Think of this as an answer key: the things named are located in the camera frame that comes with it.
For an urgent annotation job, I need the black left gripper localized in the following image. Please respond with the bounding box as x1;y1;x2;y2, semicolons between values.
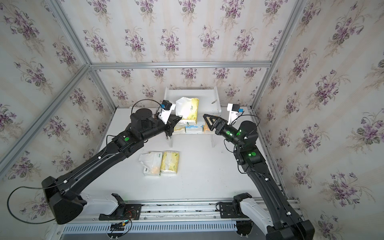
140;113;183;142

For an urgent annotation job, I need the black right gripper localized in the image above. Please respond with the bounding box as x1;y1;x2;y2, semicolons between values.
204;115;246;152

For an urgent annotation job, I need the yellow tissue pack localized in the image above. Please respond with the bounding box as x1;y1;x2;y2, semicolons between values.
161;151;180;175
173;123;187;135
175;97;200;124

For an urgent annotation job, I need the blue tissue pack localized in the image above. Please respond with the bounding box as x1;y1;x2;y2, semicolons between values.
185;122;205;134

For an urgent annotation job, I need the white two-tier shelf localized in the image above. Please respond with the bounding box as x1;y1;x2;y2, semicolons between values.
164;87;222;135

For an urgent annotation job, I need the white tissue pack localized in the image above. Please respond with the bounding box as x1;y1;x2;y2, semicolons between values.
139;152;163;177

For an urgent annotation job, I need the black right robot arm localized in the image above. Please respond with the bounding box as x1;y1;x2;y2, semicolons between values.
203;114;315;240

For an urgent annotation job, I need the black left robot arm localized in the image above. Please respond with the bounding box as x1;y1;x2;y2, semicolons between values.
40;100;182;225

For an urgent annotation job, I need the orange tissue pack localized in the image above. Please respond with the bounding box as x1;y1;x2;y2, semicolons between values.
203;124;213;134

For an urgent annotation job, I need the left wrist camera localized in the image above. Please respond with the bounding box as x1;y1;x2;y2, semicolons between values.
158;100;176;124

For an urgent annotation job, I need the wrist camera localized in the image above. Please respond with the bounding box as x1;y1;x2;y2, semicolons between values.
158;100;176;124
227;104;244;125

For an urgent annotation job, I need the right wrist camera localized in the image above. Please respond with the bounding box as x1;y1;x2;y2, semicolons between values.
227;104;244;125

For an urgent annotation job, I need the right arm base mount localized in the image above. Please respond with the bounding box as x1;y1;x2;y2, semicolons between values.
215;193;252;219

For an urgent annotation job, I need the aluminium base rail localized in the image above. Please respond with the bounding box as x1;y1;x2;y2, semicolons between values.
46;200;250;240

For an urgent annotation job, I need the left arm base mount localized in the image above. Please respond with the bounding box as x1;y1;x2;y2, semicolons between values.
99;193;143;221

